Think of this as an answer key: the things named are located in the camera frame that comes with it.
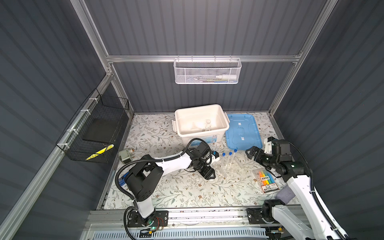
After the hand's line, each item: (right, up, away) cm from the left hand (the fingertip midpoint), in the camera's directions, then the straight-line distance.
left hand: (212, 174), depth 85 cm
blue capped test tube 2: (+12, +14, -4) cm, 19 cm away
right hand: (+22, +12, -7) cm, 26 cm away
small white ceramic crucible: (+1, -3, -1) cm, 3 cm away
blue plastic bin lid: (+25, +23, +25) cm, 42 cm away
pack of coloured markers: (+31, -3, 0) cm, 31 cm away
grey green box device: (-53, +9, +6) cm, 54 cm away
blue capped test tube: (+8, +3, +7) cm, 11 cm away
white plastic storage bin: (-14, +29, +23) cm, 40 cm away
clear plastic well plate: (+11, +2, +6) cm, 13 cm away
